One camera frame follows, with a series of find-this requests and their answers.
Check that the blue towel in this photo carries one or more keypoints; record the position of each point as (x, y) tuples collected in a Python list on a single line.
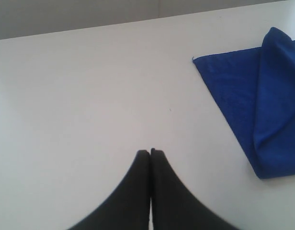
[(255, 91)]

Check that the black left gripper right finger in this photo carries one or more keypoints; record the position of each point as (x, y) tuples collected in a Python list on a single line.
[(174, 207)]

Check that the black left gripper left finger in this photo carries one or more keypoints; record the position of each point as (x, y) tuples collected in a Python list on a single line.
[(128, 206)]

